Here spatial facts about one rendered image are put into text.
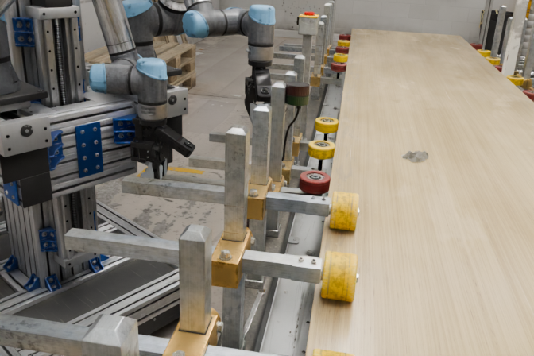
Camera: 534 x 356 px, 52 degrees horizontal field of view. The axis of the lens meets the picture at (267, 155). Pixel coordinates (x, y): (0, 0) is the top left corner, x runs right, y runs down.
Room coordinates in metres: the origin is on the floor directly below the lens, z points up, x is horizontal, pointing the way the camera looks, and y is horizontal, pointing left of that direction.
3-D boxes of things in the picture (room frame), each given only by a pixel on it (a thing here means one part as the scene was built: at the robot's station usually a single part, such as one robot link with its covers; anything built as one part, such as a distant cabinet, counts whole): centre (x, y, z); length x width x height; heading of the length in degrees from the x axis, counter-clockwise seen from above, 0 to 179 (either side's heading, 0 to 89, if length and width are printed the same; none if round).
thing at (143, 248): (0.83, 0.11, 0.95); 0.50 x 0.04 x 0.04; 82
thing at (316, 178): (1.30, -0.13, 0.85); 0.08 x 0.08 x 0.11
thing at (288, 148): (1.60, -0.06, 0.87); 0.04 x 0.04 x 0.48; 82
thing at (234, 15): (1.64, 0.11, 1.25); 0.11 x 0.11 x 0.08; 41
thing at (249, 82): (1.59, 0.03, 1.09); 0.09 x 0.08 x 0.12; 12
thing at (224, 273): (0.84, 0.05, 0.95); 0.14 x 0.06 x 0.05; 172
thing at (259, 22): (1.58, 0.04, 1.25); 0.09 x 0.08 x 0.11; 41
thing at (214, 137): (1.82, -0.01, 0.80); 0.44 x 0.03 x 0.04; 82
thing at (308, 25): (2.11, -0.13, 1.18); 0.07 x 0.07 x 0.08; 82
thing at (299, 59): (1.85, -0.10, 0.88); 0.04 x 0.04 x 0.48; 82
